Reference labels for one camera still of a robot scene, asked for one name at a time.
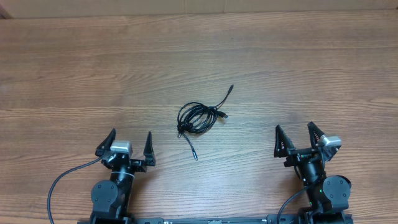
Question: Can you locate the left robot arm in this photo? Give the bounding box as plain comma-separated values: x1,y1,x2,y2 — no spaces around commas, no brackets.
89,129,156,224

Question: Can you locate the black thin cable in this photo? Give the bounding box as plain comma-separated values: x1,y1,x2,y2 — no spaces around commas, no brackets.
178,84,234,162

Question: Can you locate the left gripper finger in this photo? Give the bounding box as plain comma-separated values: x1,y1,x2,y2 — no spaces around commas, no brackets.
143,131,156,167
95,128,116,157

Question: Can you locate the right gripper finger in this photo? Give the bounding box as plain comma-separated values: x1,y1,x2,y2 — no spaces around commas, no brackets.
274,124,295,157
307,121,325,148

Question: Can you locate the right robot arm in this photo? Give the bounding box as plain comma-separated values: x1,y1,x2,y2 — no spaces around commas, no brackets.
274,122,353,224

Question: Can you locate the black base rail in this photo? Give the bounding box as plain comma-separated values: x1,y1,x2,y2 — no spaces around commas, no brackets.
76,213,354,224

